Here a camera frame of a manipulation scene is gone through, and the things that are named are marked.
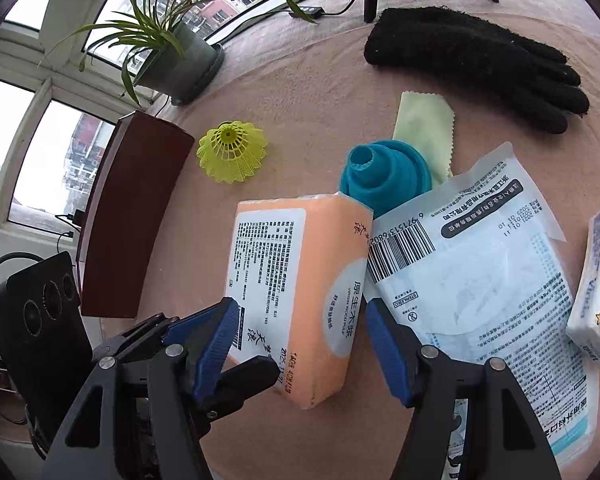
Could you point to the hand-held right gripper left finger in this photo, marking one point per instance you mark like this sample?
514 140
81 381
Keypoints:
215 345

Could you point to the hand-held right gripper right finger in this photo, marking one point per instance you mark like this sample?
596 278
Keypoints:
385 345

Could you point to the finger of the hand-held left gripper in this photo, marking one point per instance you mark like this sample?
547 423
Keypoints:
190 327
250 375

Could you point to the orange tissue pack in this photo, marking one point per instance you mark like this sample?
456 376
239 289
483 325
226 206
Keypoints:
290 270

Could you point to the teal silicone funnel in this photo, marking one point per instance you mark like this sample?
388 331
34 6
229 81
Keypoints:
385 175

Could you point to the light green cloth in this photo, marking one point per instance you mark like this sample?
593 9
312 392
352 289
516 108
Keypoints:
422 120

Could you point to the white face mask packet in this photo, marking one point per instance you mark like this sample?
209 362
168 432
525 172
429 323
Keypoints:
480 280

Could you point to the yellow plastic shuttlecock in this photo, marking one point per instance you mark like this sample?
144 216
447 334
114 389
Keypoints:
230 155

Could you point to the small white star-print tissue pack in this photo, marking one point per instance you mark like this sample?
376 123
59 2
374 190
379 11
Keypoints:
595 290

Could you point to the grey flower pot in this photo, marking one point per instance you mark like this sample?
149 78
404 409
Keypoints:
190 65

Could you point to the grey pot saucer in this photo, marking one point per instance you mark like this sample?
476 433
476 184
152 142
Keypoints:
216 65

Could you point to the green spider plant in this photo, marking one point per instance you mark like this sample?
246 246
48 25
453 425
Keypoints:
152 27

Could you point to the black knit glove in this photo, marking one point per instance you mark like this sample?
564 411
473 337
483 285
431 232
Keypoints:
455 45

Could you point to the white window frame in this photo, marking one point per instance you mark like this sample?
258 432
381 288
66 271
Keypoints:
30 55

